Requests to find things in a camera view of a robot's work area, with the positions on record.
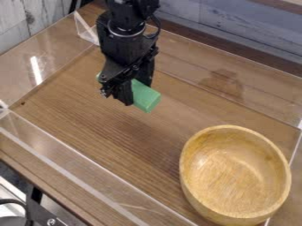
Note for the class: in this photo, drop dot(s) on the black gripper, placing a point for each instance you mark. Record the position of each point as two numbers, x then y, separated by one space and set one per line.
130 51

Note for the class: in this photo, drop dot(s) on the brown wooden bowl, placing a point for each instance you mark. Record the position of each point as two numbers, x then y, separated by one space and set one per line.
234 175

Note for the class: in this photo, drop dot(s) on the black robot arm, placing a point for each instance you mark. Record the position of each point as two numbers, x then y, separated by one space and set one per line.
128 12

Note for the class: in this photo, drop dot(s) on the green rectangular block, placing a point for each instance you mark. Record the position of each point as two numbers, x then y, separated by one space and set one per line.
146 96

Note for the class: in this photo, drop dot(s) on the clear acrylic enclosure wall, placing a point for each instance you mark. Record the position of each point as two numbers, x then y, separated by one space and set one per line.
104 158

